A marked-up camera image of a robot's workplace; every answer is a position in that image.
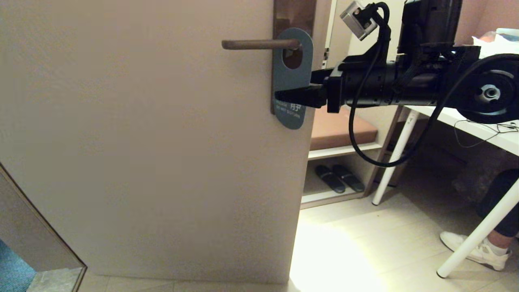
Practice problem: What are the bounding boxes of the do not disturb door hanger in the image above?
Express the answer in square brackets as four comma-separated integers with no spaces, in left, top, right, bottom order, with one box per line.
[271,28,314,130]

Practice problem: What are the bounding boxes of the brown metal door handle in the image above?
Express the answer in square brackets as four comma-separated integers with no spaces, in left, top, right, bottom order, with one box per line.
[221,39,301,51]

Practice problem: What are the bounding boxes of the brown bench cushion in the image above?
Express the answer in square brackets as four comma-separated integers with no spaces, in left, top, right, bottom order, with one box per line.
[310,106,378,151]

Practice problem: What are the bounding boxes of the seated person dark clothes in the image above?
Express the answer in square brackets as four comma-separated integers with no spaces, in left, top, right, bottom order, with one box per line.
[476,168,519,248]

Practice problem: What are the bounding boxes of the thin black table cable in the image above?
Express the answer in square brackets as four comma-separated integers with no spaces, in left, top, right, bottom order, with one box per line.
[453,120,519,149]

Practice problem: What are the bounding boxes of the white sneaker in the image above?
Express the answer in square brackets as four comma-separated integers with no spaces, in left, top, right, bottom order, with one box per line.
[440,231,512,272]

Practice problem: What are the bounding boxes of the beige door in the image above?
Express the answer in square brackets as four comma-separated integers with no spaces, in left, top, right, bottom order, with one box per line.
[0,0,330,285]

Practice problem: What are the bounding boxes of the metal trimmed wall panel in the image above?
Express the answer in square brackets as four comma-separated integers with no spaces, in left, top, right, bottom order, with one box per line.
[0,162,88,292]

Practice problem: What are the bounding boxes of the white plastic bag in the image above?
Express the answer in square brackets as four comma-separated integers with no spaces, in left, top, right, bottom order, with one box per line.
[472,28,519,59]

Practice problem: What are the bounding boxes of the dark brown lock plate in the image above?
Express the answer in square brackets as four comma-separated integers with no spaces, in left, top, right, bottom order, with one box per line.
[270,0,317,115]

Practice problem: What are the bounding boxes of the black right camera cable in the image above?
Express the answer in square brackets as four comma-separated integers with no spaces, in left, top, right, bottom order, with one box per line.
[349,2,519,167]

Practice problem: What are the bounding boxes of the beige waste bin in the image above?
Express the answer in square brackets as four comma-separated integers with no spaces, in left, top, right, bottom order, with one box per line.
[375,146,410,188]

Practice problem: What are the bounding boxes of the white table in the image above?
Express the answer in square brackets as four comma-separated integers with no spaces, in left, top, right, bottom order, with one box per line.
[372,105,519,279]

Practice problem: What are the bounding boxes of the grey brown bag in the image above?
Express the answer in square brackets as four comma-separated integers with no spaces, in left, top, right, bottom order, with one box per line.
[452,152,507,205]

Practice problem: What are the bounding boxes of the black slipper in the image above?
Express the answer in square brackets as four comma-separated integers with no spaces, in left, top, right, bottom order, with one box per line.
[315,165,346,195]
[332,165,365,193]

